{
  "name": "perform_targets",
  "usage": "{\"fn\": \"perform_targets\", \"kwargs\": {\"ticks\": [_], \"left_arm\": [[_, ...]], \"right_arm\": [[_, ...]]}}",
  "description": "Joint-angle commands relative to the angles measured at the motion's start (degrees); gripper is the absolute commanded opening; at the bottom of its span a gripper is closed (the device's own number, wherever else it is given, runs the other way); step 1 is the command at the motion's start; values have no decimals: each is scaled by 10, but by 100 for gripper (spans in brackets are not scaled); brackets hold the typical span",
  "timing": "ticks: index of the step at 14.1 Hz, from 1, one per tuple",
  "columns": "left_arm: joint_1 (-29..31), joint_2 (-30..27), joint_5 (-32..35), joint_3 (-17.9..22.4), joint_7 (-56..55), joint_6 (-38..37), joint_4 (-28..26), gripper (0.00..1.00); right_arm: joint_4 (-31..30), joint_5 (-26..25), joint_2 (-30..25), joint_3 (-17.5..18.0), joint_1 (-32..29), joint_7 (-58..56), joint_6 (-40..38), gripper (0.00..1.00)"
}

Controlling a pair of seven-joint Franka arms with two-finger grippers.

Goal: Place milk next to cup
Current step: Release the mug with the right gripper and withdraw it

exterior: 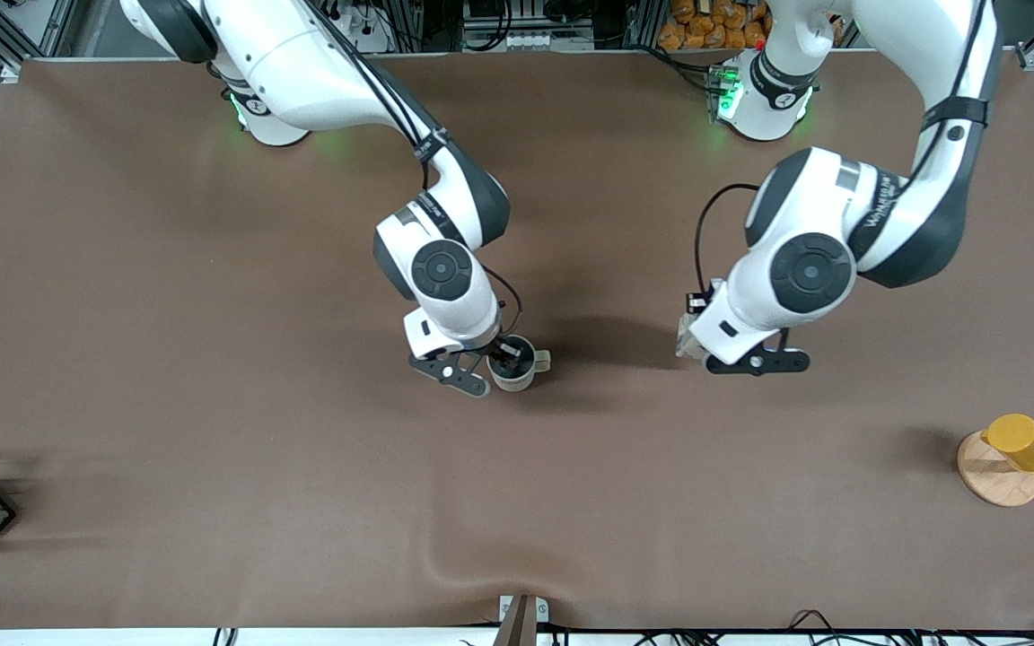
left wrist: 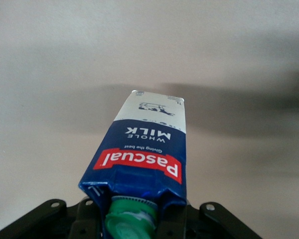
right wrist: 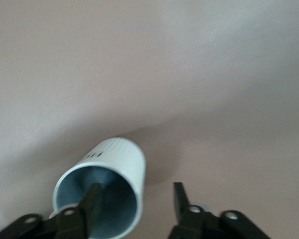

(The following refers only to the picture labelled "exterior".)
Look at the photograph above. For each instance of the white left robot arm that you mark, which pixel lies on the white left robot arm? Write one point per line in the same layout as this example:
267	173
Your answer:
840	233

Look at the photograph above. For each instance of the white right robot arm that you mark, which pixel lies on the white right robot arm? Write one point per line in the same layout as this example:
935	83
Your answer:
319	81

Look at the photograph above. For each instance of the blue milk carton green cap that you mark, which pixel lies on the blue milk carton green cap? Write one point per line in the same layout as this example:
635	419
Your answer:
689	339

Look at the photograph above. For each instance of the cream ceramic mug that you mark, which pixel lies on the cream ceramic mug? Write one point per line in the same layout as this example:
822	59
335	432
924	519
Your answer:
521	375

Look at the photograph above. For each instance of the metal table bracket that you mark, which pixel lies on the metal table bracket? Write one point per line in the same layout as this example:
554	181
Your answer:
523	617

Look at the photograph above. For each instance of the round wooden cup stand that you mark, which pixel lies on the round wooden cup stand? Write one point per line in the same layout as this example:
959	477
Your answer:
993	480

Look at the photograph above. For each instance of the white power strip black plugs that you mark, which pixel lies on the white power strip black plugs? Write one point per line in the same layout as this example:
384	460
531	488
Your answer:
364	22

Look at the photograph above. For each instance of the yellow plastic cup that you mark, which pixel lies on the yellow plastic cup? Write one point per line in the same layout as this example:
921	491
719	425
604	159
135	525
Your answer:
1024	443

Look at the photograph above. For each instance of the orange snack bag pile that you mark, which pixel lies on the orange snack bag pile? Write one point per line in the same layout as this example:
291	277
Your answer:
714	25

